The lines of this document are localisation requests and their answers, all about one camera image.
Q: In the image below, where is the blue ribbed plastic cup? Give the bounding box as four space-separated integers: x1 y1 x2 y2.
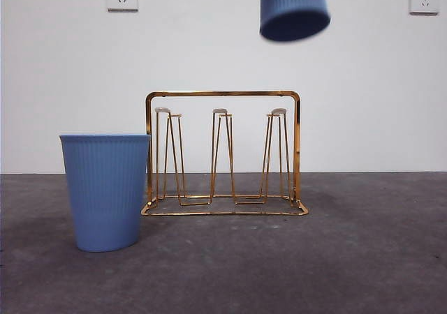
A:
59 134 152 253

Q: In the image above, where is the gold wire cup rack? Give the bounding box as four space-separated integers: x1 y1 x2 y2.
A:
141 90 310 217

